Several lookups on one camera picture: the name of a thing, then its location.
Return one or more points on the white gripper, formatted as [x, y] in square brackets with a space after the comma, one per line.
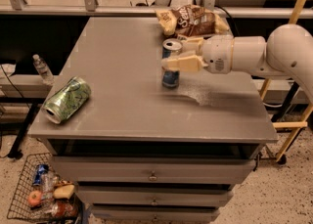
[217, 53]

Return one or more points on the silver blue redbull can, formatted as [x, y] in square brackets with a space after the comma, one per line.
[170, 47]

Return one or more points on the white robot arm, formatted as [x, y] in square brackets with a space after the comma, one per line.
[249, 55]

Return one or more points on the green soda can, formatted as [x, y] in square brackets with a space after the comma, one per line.
[68, 100]

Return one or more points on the blue can in basket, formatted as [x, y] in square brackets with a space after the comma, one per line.
[39, 171]

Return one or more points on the brown yellow chip bag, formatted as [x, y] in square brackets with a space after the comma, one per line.
[190, 21]

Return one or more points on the grey drawer cabinet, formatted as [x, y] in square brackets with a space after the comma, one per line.
[130, 113]

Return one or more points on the clear plastic water bottle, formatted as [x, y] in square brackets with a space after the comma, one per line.
[43, 70]

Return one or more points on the top drawer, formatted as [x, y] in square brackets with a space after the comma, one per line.
[153, 170]

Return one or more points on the drawer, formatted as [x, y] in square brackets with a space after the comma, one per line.
[153, 170]
[155, 214]
[154, 196]

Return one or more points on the middle drawer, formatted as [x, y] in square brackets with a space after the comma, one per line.
[154, 196]

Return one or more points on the bottom drawer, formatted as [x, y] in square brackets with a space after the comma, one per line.
[155, 214]

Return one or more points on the yellow sponge in basket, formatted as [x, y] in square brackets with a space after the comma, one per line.
[64, 192]

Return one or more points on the clear bottle in basket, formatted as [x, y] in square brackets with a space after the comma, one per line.
[47, 187]

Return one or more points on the red snack bag in basket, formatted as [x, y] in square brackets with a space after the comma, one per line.
[64, 209]

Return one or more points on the red apple in basket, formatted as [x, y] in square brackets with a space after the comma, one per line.
[34, 198]

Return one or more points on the black wire basket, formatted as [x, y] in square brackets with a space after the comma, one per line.
[20, 209]

